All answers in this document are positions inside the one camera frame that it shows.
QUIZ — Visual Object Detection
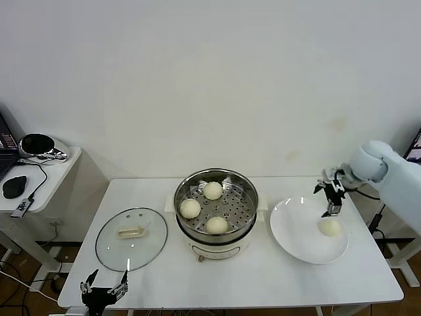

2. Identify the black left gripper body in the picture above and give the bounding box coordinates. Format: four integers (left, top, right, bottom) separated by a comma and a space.
81, 286, 115, 316

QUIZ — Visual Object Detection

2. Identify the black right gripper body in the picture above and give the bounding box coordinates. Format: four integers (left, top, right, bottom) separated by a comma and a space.
324, 184, 346, 207

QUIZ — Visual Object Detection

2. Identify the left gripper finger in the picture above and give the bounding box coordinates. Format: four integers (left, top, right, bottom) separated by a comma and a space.
80, 269, 99, 294
110, 269, 130, 296

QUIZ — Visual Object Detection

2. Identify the white steamed baozi bun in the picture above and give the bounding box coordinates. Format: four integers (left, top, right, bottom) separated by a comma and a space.
205, 216, 229, 235
179, 198, 201, 221
317, 219, 341, 238
203, 182, 224, 201

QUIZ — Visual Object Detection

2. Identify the glass lid cream handle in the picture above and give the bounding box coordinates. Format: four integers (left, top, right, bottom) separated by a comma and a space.
95, 206, 168, 273

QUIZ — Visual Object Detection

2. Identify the stainless steel steamer basket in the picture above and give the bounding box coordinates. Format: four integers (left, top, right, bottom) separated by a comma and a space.
163, 168, 269, 235

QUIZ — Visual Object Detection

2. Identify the white round plate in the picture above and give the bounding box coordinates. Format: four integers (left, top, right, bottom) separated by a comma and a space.
269, 196, 349, 265

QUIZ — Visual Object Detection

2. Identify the white side table with label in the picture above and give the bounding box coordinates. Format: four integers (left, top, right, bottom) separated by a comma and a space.
386, 194, 421, 287

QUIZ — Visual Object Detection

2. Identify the black laptop beside label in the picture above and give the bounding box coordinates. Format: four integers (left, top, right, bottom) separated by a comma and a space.
403, 128, 421, 162

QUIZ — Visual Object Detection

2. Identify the grey usb dongle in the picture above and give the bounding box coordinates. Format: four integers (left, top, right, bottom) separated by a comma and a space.
11, 197, 34, 218

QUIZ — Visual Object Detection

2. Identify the cream electric cooking pot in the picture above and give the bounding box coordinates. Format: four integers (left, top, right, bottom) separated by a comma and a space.
176, 210, 266, 264

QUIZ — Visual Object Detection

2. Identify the white side table with mouse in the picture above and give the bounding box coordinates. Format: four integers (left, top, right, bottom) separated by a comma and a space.
0, 145, 82, 275

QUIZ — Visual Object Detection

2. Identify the black computer mouse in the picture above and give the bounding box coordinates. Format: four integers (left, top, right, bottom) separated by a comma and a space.
2, 175, 28, 199

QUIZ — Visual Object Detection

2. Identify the shiny chrome black gadget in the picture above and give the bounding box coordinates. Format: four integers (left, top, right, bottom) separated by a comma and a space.
18, 132, 74, 162

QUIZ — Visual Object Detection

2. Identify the black laptop beside mouse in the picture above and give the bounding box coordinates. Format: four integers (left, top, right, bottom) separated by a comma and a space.
0, 110, 20, 180

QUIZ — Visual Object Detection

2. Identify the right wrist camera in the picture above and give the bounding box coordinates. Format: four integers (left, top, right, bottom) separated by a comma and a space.
322, 167, 346, 190

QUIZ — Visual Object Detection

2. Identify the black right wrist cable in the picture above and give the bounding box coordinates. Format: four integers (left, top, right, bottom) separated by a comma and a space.
343, 187, 381, 201

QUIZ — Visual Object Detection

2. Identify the black cable with adapter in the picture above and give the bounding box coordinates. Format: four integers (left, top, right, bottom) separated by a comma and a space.
367, 202, 387, 244

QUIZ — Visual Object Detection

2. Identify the black floor cable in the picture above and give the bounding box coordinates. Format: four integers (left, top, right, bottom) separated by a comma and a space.
0, 253, 68, 316

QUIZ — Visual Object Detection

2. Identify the white floor cable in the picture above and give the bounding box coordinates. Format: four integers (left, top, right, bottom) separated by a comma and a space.
0, 269, 59, 301

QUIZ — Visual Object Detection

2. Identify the black dongle cable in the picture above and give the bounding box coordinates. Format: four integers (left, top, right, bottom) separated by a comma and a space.
14, 161, 47, 200

